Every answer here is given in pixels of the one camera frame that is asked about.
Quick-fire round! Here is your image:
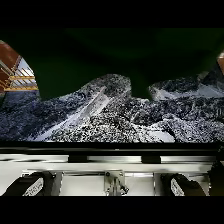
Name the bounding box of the silver frame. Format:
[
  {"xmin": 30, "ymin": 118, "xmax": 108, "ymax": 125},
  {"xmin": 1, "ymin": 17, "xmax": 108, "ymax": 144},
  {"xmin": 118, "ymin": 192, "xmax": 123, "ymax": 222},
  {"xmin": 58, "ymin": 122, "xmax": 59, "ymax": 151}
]
[{"xmin": 0, "ymin": 146, "xmax": 224, "ymax": 197}]

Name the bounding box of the dark green T-shirt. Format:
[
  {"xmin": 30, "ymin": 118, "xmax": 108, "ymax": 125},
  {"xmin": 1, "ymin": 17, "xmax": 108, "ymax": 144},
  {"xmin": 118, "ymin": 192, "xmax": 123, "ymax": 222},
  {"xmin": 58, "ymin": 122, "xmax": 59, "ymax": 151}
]
[{"xmin": 0, "ymin": 28, "xmax": 224, "ymax": 101}]

